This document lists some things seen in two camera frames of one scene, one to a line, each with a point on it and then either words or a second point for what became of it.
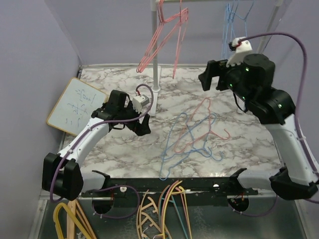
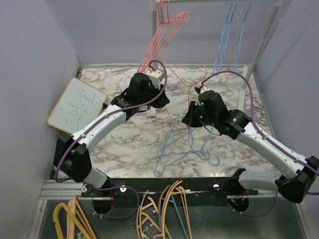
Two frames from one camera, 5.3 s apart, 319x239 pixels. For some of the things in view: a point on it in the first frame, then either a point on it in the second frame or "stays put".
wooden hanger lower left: [75, 207] stays put
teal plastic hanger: [160, 200] stays put
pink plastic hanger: [184, 209] stays put
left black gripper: [140, 129] → [160, 101]
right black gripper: [213, 66] → [190, 118]
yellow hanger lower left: [72, 216] stays put
